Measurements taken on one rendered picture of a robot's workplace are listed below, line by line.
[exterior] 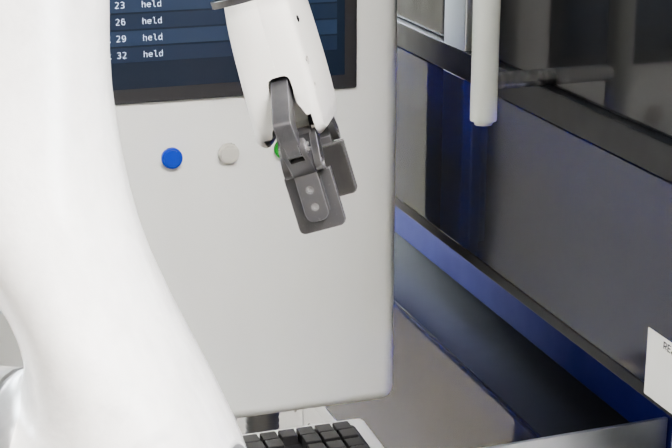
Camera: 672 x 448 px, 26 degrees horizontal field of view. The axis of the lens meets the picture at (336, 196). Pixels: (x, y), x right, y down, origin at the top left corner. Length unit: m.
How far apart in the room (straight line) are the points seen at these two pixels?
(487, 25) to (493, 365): 0.46
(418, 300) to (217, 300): 0.33
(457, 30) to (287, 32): 0.60
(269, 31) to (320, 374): 0.74
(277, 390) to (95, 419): 1.12
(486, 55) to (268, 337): 0.45
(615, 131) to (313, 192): 0.38
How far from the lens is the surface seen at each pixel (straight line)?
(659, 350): 1.24
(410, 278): 1.88
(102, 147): 0.54
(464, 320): 1.75
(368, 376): 1.65
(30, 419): 0.54
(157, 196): 1.52
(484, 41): 1.32
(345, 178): 1.06
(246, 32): 0.96
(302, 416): 2.24
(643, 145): 1.22
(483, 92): 1.33
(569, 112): 1.33
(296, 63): 0.96
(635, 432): 1.39
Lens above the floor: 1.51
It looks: 17 degrees down
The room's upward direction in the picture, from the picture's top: straight up
